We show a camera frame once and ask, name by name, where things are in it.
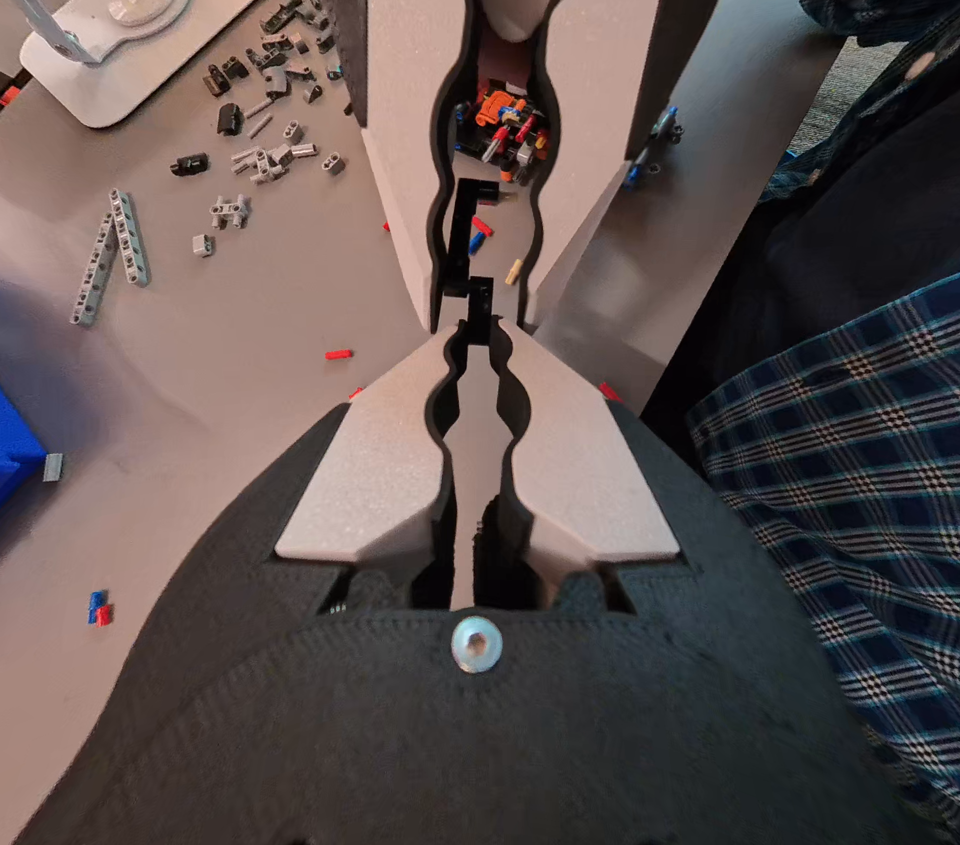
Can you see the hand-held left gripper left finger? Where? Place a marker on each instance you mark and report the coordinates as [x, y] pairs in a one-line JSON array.
[[367, 455]]

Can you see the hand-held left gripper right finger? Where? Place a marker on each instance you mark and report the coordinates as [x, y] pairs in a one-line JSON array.
[[585, 470]]

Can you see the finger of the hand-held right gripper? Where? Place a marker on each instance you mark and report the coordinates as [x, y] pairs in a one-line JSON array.
[[409, 35], [600, 50]]

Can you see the black bent lego beam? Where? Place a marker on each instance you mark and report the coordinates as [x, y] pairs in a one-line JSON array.
[[456, 245], [481, 312]]

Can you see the tan lego pin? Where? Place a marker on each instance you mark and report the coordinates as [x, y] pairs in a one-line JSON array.
[[514, 271]]

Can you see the long red lego pin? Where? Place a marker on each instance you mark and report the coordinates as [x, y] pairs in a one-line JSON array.
[[339, 354]]

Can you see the multicolour lego assembly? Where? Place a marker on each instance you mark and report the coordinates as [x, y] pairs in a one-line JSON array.
[[502, 136]]

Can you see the pile of grey lego pieces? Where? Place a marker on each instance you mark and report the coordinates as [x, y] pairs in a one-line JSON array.
[[274, 159]]

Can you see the small grey lego brick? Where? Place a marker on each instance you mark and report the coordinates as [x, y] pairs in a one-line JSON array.
[[53, 467]]

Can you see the long grey lego beam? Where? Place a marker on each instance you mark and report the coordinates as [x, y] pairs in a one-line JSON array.
[[94, 271], [131, 237]]

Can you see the person in plaid shirt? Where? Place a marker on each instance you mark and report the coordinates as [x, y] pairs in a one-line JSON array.
[[862, 485]]

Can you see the dark navy garment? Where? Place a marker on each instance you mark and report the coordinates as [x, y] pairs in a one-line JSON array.
[[825, 245]]

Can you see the blue plastic bin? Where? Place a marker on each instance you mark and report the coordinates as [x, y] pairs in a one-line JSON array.
[[15, 447]]

